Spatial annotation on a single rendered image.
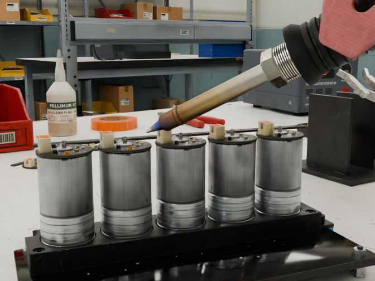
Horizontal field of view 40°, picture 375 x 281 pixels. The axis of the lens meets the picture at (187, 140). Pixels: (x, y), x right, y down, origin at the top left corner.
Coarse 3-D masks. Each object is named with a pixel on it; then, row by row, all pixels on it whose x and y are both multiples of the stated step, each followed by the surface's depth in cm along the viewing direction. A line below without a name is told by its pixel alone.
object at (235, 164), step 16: (208, 144) 26; (224, 144) 25; (240, 144) 25; (208, 160) 26; (224, 160) 25; (240, 160) 25; (208, 176) 26; (224, 176) 25; (240, 176) 25; (208, 192) 26; (224, 192) 26; (240, 192) 26; (208, 208) 27; (224, 208) 26; (240, 208) 26
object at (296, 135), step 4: (256, 132) 28; (288, 132) 28; (292, 132) 27; (296, 132) 28; (300, 132) 28; (260, 136) 27; (264, 136) 26; (268, 136) 26; (272, 136) 26; (276, 136) 26; (280, 136) 26; (284, 136) 26; (292, 136) 26; (296, 136) 26; (300, 136) 26
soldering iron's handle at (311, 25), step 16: (368, 0) 18; (320, 16) 19; (288, 32) 19; (304, 32) 19; (288, 48) 19; (304, 48) 19; (320, 48) 18; (304, 64) 19; (320, 64) 19; (336, 64) 19
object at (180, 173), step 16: (160, 160) 25; (176, 160) 24; (192, 160) 24; (160, 176) 25; (176, 176) 24; (192, 176) 24; (160, 192) 25; (176, 192) 24; (192, 192) 25; (160, 208) 25; (176, 208) 25; (192, 208) 25; (160, 224) 25; (176, 224) 25; (192, 224) 25
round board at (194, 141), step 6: (174, 138) 26; (186, 138) 26; (192, 138) 26; (198, 138) 25; (156, 144) 25; (162, 144) 24; (168, 144) 24; (174, 144) 24; (180, 144) 24; (192, 144) 24; (198, 144) 24; (204, 144) 25
